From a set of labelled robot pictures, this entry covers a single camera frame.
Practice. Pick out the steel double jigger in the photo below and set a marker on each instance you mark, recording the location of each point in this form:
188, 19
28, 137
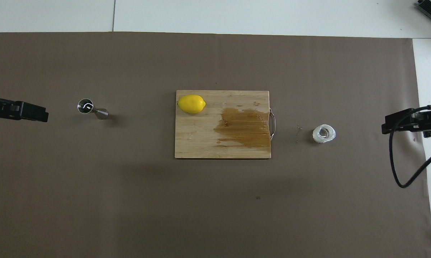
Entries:
101, 114

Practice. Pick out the clear plastic cup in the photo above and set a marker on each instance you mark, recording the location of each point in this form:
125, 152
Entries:
317, 135

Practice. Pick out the brown table mat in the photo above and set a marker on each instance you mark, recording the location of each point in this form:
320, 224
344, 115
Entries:
129, 197

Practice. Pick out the yellow lemon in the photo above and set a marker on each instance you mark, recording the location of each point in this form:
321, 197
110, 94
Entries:
191, 104

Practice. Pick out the wooden cutting board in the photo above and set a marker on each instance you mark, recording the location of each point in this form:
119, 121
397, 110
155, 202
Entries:
201, 136

